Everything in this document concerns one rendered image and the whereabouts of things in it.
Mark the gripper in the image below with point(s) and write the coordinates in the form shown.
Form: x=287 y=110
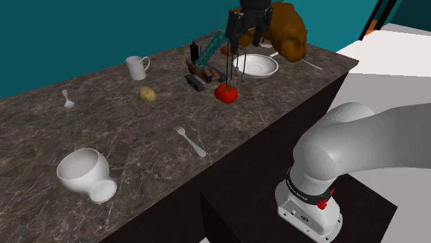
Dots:
x=255 y=15

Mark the red tomato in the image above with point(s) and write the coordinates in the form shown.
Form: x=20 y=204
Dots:
x=226 y=94

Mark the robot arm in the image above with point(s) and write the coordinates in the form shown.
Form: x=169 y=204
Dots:
x=350 y=144

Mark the thin dark rod frame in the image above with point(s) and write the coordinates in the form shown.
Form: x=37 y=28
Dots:
x=237 y=71

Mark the yellow potato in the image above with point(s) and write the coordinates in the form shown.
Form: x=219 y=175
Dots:
x=147 y=94

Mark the white spoon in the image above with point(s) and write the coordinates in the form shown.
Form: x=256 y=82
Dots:
x=68 y=104

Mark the white utensil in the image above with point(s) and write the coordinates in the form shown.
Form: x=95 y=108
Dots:
x=311 y=64

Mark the brown teddy bear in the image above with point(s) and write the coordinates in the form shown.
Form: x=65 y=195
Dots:
x=289 y=30

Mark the white mug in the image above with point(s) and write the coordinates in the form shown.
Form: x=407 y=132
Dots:
x=135 y=69

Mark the white footed bowl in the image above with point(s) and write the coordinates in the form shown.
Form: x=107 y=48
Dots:
x=80 y=173

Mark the white fork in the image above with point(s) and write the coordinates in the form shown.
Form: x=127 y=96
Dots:
x=192 y=143

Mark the teal and orange toy excavator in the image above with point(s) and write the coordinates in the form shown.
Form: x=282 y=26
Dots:
x=205 y=71

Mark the orange round object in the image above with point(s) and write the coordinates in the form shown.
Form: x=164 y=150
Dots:
x=224 y=50

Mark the white frying pan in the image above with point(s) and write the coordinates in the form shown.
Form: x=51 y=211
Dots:
x=257 y=66

